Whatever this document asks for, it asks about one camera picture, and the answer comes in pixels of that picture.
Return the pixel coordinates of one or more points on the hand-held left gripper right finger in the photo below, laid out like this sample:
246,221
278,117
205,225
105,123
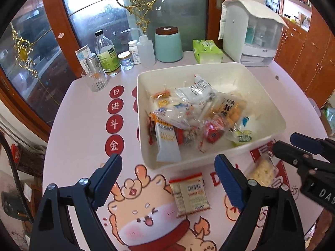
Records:
230,180

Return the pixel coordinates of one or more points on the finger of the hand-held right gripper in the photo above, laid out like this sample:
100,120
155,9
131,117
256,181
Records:
306,142
290,154

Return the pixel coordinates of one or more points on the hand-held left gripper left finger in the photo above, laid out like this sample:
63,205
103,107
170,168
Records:
107,180

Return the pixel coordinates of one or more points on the clear rice cracker packet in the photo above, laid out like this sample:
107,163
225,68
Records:
264,171

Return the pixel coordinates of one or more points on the red-edged cracker packet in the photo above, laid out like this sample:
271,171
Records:
192,196

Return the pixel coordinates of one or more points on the green snack packet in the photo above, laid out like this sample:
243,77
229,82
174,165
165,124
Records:
243,137

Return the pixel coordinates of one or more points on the dark red-edged snack packet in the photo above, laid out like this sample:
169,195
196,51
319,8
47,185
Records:
213,132

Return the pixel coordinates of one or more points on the white plastic bin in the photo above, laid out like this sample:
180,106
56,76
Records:
264,109

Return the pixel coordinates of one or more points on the white orange bar packet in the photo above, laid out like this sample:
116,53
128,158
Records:
167,143

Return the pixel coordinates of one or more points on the large yellow fried snack bag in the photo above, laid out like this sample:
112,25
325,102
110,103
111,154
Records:
227,109

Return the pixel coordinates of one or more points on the blue white bun packet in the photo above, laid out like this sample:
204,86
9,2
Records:
170,113

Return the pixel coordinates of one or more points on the white crinkled snack packet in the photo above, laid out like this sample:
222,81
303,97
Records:
196,89

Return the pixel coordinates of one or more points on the small orange candy packet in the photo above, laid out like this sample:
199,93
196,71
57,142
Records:
161,95

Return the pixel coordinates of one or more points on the green plastic bag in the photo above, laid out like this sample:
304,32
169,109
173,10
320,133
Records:
330,120

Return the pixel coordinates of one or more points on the grey chair back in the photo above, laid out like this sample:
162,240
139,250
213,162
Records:
314,104

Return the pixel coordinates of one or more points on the wooden cabinet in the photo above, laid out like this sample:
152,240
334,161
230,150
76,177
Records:
308,62

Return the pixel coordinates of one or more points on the red lidded bin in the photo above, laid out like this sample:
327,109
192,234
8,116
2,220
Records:
16,154

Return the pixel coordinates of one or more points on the glass tumbler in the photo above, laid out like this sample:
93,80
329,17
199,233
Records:
95,82

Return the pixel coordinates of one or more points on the metal tin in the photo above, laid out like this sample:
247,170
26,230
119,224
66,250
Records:
92,61

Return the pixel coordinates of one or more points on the small glass jar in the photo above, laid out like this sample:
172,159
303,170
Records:
125,61

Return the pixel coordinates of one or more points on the glass bottle with green label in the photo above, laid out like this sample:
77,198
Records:
108,57

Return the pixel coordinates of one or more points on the white countertop appliance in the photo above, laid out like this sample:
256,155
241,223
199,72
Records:
235,36

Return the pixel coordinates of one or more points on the white carton box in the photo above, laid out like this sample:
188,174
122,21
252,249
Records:
81,55

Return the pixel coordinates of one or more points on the white pill bottle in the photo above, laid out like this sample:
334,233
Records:
134,52

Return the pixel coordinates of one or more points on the green tissue pack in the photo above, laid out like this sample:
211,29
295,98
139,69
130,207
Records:
206,51

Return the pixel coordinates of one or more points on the clear squeeze bottle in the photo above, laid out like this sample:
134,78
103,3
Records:
146,52

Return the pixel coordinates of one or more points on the white towel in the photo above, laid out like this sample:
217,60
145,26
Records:
256,9

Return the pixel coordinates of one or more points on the teal canister with brown lid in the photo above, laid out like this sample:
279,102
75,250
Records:
168,47

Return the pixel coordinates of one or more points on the small gold door ornament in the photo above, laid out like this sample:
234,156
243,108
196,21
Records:
23,52

